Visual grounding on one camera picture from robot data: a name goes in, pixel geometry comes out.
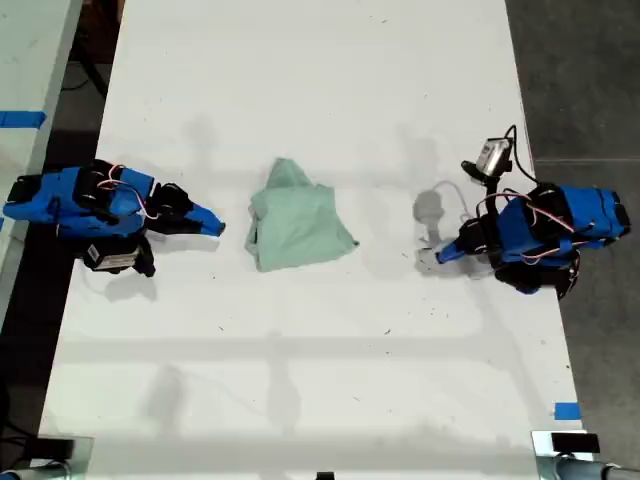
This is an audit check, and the pale green T-shirt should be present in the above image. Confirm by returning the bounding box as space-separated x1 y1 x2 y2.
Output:
244 157 360 274

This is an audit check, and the long blue tape strip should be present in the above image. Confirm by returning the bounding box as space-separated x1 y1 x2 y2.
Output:
0 110 47 130

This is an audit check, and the pale side table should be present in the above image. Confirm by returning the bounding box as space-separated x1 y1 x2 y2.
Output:
0 0 84 326

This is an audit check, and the small black box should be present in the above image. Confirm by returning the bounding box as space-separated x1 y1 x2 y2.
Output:
37 438 76 459
550 432 600 455

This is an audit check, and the grey metal pipe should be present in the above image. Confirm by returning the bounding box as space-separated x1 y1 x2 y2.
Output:
537 455 640 480

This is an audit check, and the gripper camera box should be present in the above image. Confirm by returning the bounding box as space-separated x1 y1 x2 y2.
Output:
460 137 516 180
82 237 157 277

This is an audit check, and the camera black cable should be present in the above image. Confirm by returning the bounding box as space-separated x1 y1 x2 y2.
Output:
503 124 542 185

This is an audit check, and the black floor cable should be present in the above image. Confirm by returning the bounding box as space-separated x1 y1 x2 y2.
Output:
62 47 110 100

